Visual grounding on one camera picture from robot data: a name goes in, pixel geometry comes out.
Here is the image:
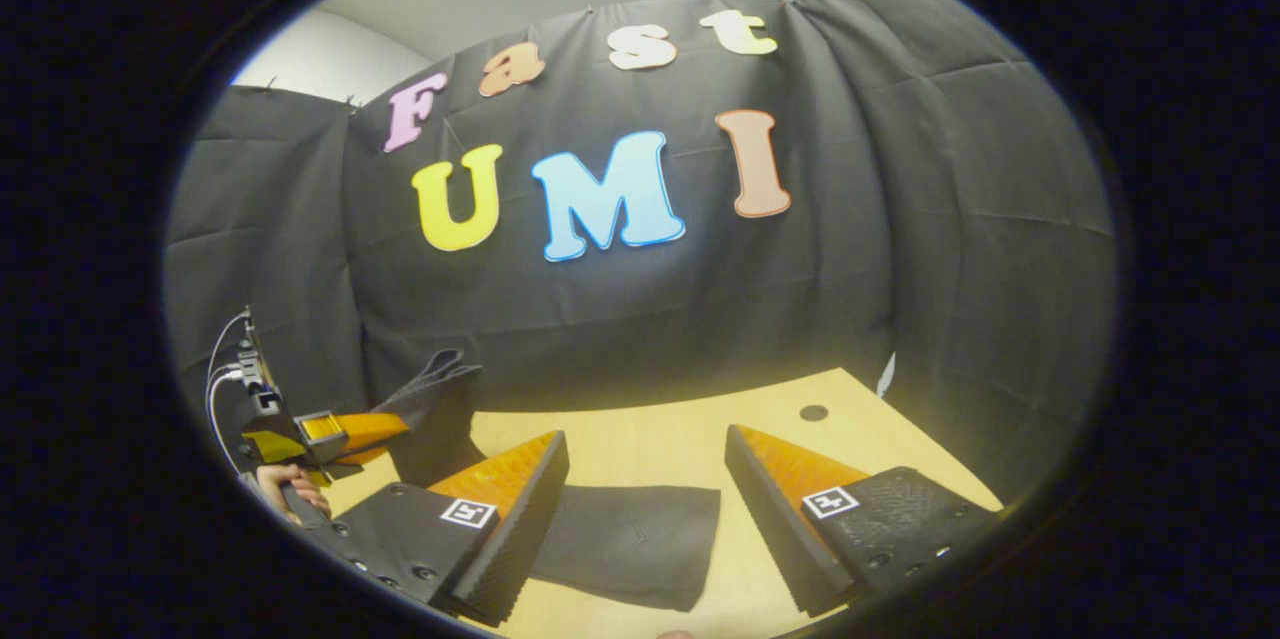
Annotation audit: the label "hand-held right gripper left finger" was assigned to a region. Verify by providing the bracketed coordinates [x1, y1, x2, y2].
[305, 430, 571, 628]

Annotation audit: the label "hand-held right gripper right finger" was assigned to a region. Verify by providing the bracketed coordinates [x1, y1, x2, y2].
[724, 424, 1001, 618]

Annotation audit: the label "black jeans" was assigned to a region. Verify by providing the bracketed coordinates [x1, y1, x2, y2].
[368, 349, 723, 614]

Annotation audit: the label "black backdrop cloth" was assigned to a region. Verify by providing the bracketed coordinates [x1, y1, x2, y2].
[163, 0, 1119, 510]

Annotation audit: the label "white cable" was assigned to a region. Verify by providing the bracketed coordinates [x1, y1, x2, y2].
[204, 309, 253, 476]

